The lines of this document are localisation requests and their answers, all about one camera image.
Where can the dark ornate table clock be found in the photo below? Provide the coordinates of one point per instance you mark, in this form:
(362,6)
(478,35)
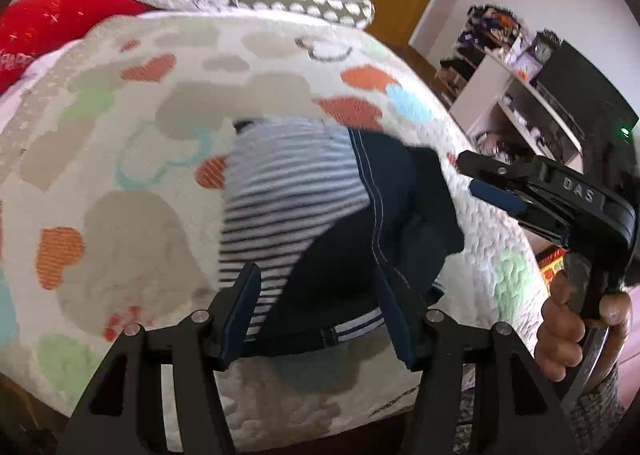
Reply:
(544,51)

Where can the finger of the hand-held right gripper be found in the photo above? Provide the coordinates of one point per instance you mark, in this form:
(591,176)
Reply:
(492,195)
(480,162)

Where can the white television cabinet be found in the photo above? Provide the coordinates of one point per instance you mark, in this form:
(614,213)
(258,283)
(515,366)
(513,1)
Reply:
(480,90)

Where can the shoe rack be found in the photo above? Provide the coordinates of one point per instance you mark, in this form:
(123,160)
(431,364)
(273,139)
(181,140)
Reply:
(452,77)

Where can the person's right forearm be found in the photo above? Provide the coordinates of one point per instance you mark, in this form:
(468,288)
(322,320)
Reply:
(600,395)

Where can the quilted heart-patterned bedspread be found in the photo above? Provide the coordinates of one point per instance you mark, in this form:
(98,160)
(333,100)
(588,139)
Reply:
(125,160)

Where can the navy striped pants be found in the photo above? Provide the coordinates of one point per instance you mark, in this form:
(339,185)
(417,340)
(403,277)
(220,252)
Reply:
(330,275)

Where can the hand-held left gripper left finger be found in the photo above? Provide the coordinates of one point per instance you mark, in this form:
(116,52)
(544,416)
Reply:
(245,310)

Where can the black television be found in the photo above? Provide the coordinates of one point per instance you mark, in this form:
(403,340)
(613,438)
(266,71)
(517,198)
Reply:
(585,95)

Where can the pile of clothes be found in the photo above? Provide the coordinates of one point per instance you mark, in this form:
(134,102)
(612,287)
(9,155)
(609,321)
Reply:
(492,25)

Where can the red and yellow carton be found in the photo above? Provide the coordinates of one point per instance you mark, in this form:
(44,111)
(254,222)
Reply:
(552,262)

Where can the person's right hand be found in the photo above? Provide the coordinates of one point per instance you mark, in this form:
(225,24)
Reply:
(557,335)

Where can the olive dotted bolster pillow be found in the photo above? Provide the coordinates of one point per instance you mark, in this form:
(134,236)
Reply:
(300,2)

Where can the purple desk calendar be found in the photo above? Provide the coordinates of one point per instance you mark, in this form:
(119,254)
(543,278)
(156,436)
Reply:
(527,67)

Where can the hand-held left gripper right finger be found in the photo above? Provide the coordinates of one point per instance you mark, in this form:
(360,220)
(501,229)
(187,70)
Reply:
(397,320)

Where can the red patterned blanket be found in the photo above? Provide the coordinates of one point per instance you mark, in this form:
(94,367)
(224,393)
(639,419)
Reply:
(45,20)

